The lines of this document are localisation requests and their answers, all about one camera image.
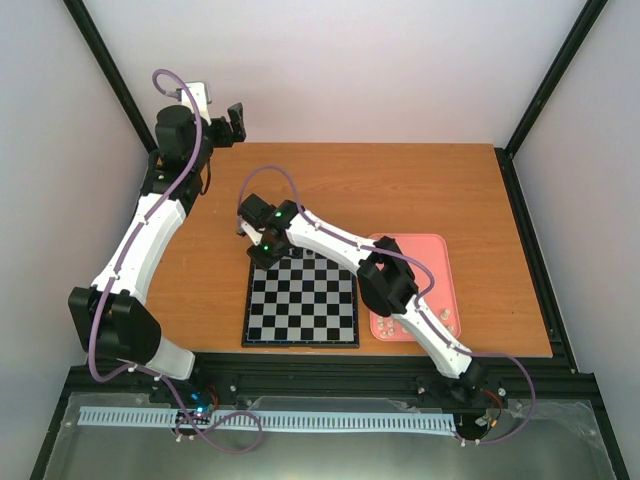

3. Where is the black frame post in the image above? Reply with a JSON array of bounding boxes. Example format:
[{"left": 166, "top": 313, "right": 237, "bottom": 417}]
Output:
[
  {"left": 63, "top": 0, "right": 157, "bottom": 153},
  {"left": 503, "top": 0, "right": 609, "bottom": 159}
]

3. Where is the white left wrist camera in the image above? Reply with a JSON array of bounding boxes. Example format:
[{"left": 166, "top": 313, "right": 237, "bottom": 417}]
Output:
[{"left": 174, "top": 81, "right": 211, "bottom": 125}]

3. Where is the black aluminium frame base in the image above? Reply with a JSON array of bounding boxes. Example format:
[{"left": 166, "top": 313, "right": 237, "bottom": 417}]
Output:
[{"left": 64, "top": 349, "right": 601, "bottom": 416}]

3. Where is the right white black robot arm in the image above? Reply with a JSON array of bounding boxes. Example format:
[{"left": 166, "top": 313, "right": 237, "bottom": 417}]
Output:
[{"left": 237, "top": 194, "right": 486, "bottom": 403}]

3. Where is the pink plastic tray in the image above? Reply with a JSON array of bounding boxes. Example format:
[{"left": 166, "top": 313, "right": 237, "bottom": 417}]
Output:
[{"left": 369, "top": 233, "right": 461, "bottom": 343}]

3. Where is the light blue slotted cable duct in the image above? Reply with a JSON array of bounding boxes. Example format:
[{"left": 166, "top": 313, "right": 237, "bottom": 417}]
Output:
[{"left": 77, "top": 406, "right": 456, "bottom": 436}]

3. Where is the black white chess board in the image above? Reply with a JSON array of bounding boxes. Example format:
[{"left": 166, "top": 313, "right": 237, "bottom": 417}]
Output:
[{"left": 241, "top": 248, "right": 360, "bottom": 348}]

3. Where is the left black frame post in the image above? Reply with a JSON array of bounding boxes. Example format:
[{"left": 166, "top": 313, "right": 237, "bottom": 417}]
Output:
[{"left": 63, "top": 0, "right": 157, "bottom": 153}]

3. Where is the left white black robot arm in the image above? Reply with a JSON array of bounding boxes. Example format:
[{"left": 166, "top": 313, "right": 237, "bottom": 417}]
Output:
[{"left": 68, "top": 103, "right": 246, "bottom": 403}]

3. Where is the right black frame post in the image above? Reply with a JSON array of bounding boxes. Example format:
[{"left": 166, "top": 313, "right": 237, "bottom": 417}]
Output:
[{"left": 503, "top": 0, "right": 609, "bottom": 159}]

